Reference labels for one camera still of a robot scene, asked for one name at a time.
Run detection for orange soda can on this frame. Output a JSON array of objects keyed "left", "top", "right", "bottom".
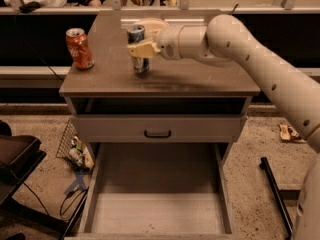
[{"left": 66, "top": 28, "right": 94, "bottom": 70}]

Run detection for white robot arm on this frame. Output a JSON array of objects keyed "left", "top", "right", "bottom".
[{"left": 127, "top": 14, "right": 320, "bottom": 153}]

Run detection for black tray stand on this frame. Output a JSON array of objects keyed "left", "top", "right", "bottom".
[{"left": 0, "top": 135, "right": 46, "bottom": 205}]

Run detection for crumpled snack bags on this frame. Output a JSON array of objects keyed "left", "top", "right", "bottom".
[{"left": 68, "top": 136, "right": 94, "bottom": 170}]

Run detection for blue tape cross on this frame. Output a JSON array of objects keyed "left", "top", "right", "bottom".
[{"left": 64, "top": 173, "right": 86, "bottom": 195}]

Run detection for black device on ledge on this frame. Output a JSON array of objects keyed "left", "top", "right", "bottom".
[{"left": 19, "top": 1, "right": 41, "bottom": 14}]

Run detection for black metal bar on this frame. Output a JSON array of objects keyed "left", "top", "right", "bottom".
[{"left": 260, "top": 157, "right": 293, "bottom": 240}]

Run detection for closed grey upper drawer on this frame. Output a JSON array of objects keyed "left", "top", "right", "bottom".
[{"left": 71, "top": 115, "right": 246, "bottom": 143}]

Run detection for black cable on floor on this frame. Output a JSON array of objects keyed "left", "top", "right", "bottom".
[{"left": 23, "top": 182, "right": 88, "bottom": 218}]

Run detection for white paper bowl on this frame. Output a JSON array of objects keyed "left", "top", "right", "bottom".
[{"left": 133, "top": 18, "right": 169, "bottom": 39}]

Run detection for grey cabinet counter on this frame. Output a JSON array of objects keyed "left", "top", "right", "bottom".
[{"left": 60, "top": 10, "right": 259, "bottom": 158}]

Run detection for wire mesh basket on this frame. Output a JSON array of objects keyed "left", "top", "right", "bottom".
[{"left": 56, "top": 120, "right": 77, "bottom": 158}]

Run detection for blue silver redbull can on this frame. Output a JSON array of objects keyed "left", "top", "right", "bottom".
[{"left": 127, "top": 25, "right": 149, "bottom": 74}]

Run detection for black drawer handle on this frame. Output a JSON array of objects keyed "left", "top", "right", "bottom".
[{"left": 144, "top": 130, "right": 172, "bottom": 139}]

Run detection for open grey lower drawer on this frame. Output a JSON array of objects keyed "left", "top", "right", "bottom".
[{"left": 65, "top": 143, "right": 239, "bottom": 240}]

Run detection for snack wrapper on floor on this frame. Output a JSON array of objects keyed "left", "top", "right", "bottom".
[{"left": 279, "top": 124, "right": 304, "bottom": 143}]

